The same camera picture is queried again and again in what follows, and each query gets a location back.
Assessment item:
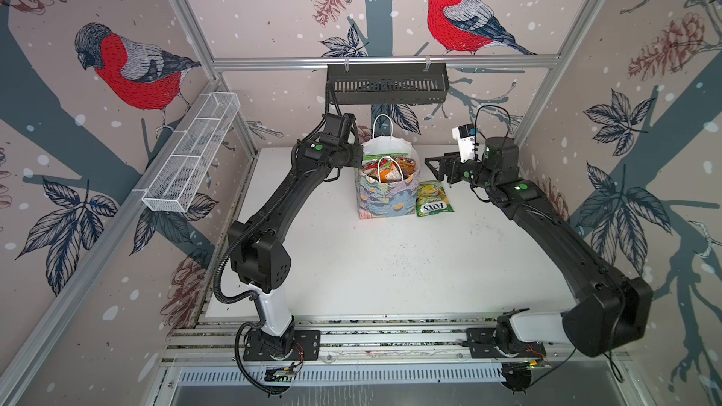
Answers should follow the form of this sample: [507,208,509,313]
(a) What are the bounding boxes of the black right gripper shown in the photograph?
[428,148,500,193]

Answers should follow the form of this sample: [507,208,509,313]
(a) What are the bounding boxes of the yellow green candy bag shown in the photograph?
[416,180,454,218]

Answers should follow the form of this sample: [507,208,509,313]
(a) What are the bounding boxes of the colourful paper gift bag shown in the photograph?
[355,130,420,220]

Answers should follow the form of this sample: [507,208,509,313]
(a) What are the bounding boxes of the orange snack packet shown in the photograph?
[376,158,408,183]

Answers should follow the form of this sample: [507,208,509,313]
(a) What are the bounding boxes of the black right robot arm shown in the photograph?
[424,137,652,357]

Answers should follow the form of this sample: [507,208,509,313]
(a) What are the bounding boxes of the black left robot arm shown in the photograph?
[214,113,363,353]

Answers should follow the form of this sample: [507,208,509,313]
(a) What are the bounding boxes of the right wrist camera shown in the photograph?
[452,123,479,163]

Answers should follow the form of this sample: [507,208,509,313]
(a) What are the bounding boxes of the black perforated wall basket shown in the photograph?
[325,63,449,105]

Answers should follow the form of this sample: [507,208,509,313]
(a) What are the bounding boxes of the horizontal aluminium frame bar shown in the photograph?
[212,55,560,73]

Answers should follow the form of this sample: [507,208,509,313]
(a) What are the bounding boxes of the aluminium mounting rail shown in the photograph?
[162,315,630,365]

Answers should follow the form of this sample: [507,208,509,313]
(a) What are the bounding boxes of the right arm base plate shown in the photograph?
[466,327,546,359]

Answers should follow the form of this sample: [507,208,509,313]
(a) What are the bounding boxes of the white wire mesh shelf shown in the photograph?
[142,92,240,214]

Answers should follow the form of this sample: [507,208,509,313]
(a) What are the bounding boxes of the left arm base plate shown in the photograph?
[240,330,321,362]

